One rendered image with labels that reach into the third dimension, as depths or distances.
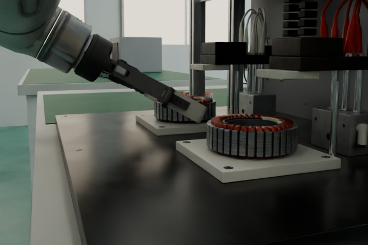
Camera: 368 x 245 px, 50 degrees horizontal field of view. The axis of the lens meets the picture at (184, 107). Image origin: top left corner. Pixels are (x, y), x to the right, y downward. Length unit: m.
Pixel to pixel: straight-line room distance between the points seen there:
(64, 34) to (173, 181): 0.31
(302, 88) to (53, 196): 0.54
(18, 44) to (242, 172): 0.37
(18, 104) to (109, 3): 1.70
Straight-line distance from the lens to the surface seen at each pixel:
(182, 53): 5.47
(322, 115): 0.58
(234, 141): 0.45
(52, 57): 0.63
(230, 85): 0.95
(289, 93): 0.86
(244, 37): 0.76
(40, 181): 0.51
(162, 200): 0.36
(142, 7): 5.33
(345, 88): 0.57
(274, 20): 0.92
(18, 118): 5.22
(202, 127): 0.65
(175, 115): 0.66
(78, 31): 0.63
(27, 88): 2.00
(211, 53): 0.71
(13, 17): 0.50
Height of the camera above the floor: 0.90
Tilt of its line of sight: 8 degrees down
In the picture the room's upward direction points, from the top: straight up
